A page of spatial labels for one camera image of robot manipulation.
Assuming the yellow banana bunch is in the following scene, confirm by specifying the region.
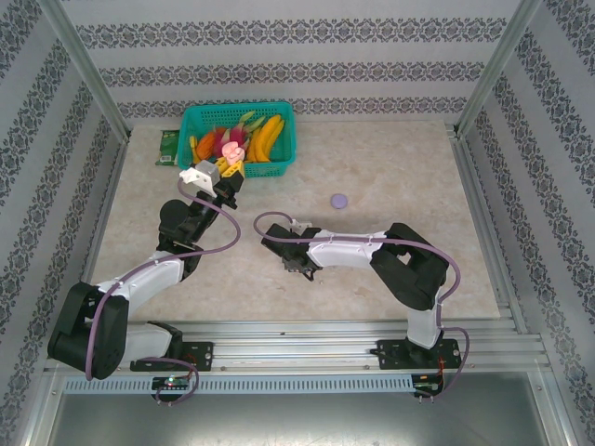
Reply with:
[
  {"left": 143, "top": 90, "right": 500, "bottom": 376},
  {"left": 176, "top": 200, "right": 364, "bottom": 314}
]
[{"left": 245, "top": 114, "right": 286, "bottom": 164}]

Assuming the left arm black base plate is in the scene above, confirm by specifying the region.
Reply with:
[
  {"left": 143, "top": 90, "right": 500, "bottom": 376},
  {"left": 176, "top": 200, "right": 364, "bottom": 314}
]
[{"left": 129, "top": 341, "right": 215, "bottom": 373}]

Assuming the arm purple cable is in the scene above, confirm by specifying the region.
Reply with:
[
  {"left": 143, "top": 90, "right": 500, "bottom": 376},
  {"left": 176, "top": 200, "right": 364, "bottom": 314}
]
[
  {"left": 86, "top": 178, "right": 243, "bottom": 408},
  {"left": 253, "top": 211, "right": 470, "bottom": 403}
]

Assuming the slotted grey cable duct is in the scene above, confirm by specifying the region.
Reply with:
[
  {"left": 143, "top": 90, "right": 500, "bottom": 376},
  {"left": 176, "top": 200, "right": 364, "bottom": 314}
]
[{"left": 62, "top": 374, "right": 415, "bottom": 394}]

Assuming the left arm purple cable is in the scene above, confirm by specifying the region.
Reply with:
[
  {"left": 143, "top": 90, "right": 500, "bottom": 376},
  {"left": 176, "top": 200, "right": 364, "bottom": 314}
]
[{"left": 86, "top": 178, "right": 243, "bottom": 408}]

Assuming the green snack packet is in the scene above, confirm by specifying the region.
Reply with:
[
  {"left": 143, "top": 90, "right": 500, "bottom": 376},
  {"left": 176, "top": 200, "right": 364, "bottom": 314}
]
[{"left": 155, "top": 129, "right": 182, "bottom": 167}]

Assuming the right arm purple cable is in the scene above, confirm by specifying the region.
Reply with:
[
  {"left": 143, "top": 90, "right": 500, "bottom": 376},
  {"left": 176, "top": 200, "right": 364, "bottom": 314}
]
[{"left": 253, "top": 211, "right": 470, "bottom": 403}]

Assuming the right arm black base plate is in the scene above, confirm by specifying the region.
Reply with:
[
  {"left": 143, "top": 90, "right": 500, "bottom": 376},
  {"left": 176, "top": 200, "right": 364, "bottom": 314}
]
[{"left": 376, "top": 337, "right": 464, "bottom": 372}]

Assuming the orange mango fruit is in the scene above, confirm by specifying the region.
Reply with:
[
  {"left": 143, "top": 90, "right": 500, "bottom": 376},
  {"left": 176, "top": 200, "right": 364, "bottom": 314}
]
[{"left": 194, "top": 131, "right": 218, "bottom": 162}]

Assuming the pink dragon fruit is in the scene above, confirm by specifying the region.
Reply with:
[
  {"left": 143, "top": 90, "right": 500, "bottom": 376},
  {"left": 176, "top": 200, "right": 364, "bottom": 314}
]
[{"left": 212, "top": 111, "right": 267, "bottom": 162}]

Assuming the grey metal sheet panel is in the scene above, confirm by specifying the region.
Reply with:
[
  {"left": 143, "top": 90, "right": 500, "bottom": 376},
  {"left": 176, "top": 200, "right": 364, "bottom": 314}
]
[{"left": 27, "top": 392, "right": 571, "bottom": 446}]

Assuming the teal perforated plastic basket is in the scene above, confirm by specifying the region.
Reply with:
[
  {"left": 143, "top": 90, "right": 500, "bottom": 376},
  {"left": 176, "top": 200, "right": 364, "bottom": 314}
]
[{"left": 178, "top": 101, "right": 298, "bottom": 181}]

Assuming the aluminium enclosure frame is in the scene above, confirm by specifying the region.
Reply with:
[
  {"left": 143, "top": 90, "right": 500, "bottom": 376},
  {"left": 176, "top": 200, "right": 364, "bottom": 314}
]
[{"left": 18, "top": 0, "right": 577, "bottom": 446}]

